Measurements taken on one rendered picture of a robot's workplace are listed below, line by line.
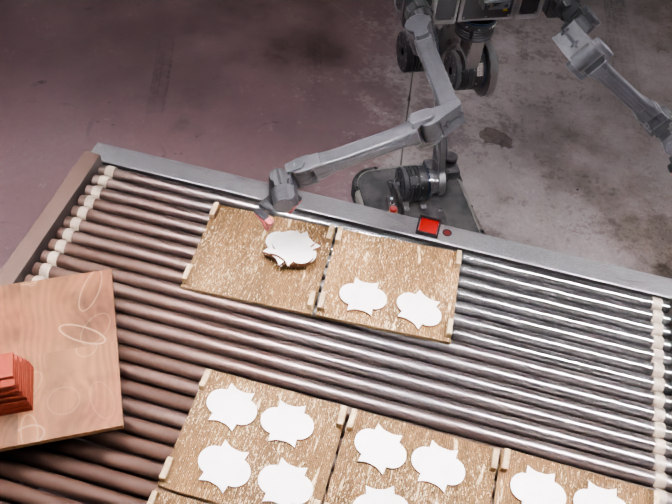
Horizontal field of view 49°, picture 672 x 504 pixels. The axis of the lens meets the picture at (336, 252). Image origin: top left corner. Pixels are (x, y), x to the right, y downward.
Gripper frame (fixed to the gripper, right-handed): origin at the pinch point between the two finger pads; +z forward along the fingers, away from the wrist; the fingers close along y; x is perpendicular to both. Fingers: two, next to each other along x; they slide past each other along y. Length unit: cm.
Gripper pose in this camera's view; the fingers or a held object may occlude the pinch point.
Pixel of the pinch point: (277, 219)
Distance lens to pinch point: 226.7
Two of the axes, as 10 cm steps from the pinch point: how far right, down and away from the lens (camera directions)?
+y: 6.6, -5.6, 5.1
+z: -0.8, 6.2, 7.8
